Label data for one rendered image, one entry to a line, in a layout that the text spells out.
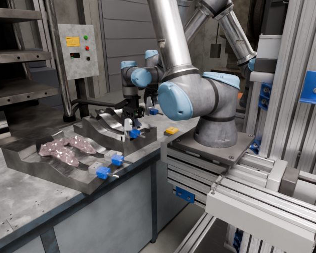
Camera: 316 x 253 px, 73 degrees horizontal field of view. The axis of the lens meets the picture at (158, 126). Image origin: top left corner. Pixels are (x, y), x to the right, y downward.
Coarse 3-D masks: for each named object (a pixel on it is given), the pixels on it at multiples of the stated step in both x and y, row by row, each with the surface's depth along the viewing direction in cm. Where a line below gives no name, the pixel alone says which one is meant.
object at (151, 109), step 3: (150, 108) 138; (153, 108) 140; (147, 111) 138; (150, 111) 137; (153, 111) 135; (156, 111) 137; (147, 114) 139; (150, 114) 139; (153, 114) 136; (162, 114) 133
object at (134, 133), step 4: (132, 128) 111; (128, 132) 109; (132, 132) 108; (136, 132) 108; (124, 136) 113; (128, 136) 110; (132, 136) 109; (136, 136) 109; (140, 136) 107; (144, 136) 106
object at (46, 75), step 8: (32, 48) 343; (32, 64) 325; (40, 64) 333; (32, 72) 292; (40, 72) 299; (48, 72) 306; (56, 72) 313; (40, 80) 301; (48, 80) 309; (56, 80) 316; (56, 96) 323; (48, 104) 318; (56, 104) 326
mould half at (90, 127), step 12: (84, 120) 127; (96, 120) 127; (108, 120) 130; (84, 132) 132; (96, 132) 122; (108, 132) 120; (156, 132) 127; (108, 144) 117; (120, 144) 110; (132, 144) 113; (144, 144) 121
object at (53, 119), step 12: (12, 108) 195; (24, 108) 195; (36, 108) 194; (48, 108) 194; (12, 120) 166; (24, 120) 166; (36, 120) 166; (48, 120) 166; (60, 120) 165; (12, 132) 146; (24, 132) 146; (0, 144) 129
